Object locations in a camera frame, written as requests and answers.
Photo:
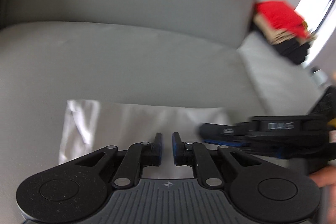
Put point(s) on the person's right hand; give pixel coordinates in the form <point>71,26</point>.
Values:
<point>321,178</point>

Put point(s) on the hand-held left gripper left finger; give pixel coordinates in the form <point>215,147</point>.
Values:
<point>158,150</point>

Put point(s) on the light grey seat cushion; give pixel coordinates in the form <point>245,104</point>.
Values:
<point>273,77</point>

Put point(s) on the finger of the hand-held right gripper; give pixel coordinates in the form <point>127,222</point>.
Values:
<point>223,142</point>
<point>220,129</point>

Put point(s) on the window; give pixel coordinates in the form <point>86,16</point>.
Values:
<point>315,16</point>

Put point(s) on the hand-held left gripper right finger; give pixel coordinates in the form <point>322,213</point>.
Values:
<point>176,149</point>

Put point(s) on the light grey shirt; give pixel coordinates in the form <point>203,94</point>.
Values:
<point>118,124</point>

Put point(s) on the grey sofa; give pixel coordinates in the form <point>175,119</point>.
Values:
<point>118,43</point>

